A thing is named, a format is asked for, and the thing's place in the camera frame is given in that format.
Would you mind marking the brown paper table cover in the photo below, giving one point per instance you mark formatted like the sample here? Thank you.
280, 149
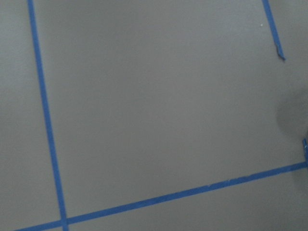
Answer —
153, 115

